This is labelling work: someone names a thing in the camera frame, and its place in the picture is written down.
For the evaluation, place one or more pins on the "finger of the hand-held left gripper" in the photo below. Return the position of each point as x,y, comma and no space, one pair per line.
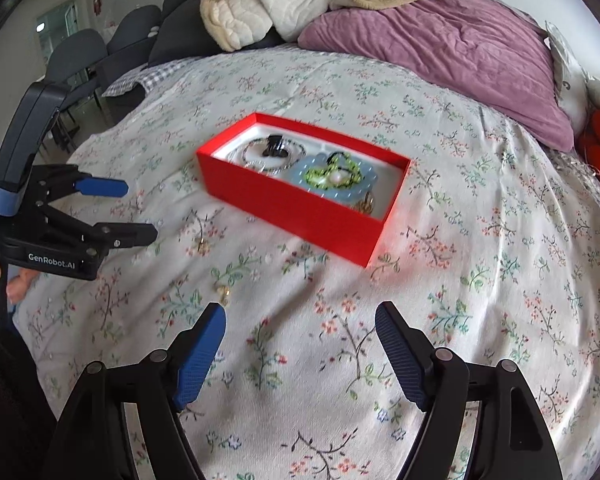
102,189
125,235

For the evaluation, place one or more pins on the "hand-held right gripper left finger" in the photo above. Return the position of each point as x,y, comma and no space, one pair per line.
200,360

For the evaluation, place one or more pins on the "glass door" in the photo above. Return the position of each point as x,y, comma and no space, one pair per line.
55,17

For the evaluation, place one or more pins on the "small gold earring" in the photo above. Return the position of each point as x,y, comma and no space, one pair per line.
202,246
224,292

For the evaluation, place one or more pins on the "person's left hand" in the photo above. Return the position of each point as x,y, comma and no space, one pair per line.
20,285

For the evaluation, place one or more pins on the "red jewelry box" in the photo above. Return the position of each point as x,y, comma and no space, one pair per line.
290,210

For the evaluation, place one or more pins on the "white printed pillow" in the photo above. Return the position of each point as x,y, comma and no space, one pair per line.
567,95

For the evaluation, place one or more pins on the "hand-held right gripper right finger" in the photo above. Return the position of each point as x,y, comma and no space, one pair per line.
402,360

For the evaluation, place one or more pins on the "beige quilted blanket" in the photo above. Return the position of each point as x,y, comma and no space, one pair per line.
230,15

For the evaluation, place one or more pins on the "grey chair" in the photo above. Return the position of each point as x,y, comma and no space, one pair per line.
75,55
135,25

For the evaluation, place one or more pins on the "purple duvet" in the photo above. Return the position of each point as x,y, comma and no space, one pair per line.
455,50

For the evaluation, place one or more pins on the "grey checked sheet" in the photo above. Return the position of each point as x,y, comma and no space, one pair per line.
130,82

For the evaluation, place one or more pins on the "small dark jewelry piece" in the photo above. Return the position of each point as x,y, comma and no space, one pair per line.
275,149

